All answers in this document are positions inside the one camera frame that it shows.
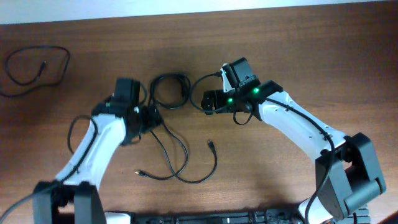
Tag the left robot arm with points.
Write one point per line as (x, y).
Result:
(73, 196)

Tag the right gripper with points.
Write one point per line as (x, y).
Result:
(209, 96)

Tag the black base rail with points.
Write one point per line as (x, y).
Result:
(276, 216)

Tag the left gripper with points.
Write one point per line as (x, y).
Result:
(152, 116)

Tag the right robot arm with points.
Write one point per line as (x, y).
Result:
(348, 172)

